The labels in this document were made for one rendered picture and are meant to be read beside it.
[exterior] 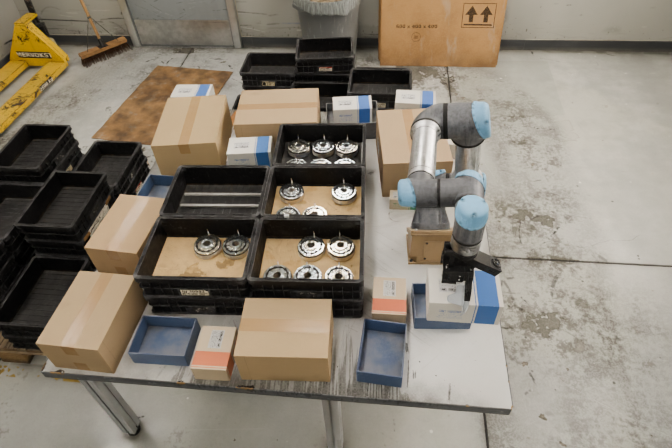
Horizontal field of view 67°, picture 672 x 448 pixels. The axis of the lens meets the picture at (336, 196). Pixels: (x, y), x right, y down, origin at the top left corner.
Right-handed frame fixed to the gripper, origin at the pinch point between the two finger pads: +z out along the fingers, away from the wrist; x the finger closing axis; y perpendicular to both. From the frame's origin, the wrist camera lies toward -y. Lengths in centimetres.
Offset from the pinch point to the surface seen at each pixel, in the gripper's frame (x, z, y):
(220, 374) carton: 13, 36, 75
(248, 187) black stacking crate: -68, 28, 83
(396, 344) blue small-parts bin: -5.0, 40.2, 17.5
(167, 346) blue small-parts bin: 2, 40, 99
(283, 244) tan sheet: -37, 27, 62
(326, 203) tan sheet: -61, 28, 48
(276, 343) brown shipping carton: 6, 24, 56
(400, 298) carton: -19.4, 33.1, 16.6
